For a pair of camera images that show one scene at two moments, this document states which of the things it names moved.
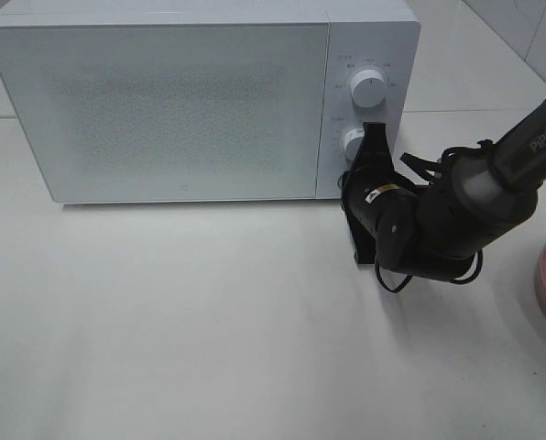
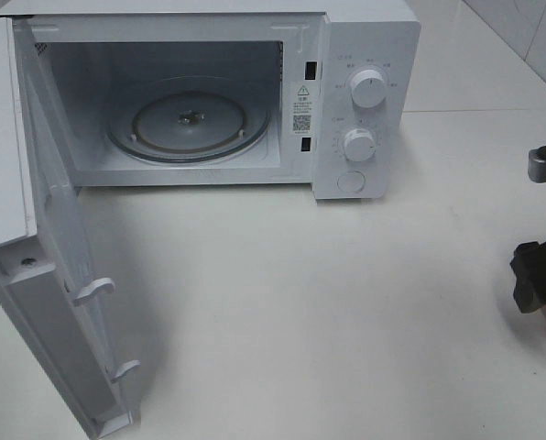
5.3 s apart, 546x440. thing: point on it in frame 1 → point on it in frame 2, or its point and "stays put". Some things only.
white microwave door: (155, 112) → (34, 250)
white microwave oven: (148, 101) stays put
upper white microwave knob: (367, 89) stays put
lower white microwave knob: (353, 141) stays put
